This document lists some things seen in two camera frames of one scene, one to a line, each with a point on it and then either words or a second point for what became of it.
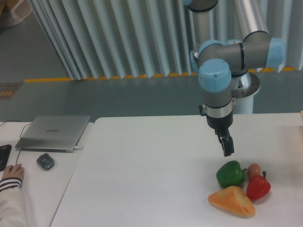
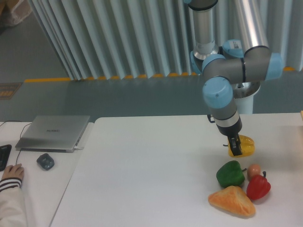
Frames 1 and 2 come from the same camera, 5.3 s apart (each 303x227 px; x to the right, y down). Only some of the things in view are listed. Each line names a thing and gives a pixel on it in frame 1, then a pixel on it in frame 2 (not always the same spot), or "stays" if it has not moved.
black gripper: (221, 126) -> (232, 132)
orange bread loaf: (233, 198) stays
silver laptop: (54, 134) stays
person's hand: (16, 171) stays
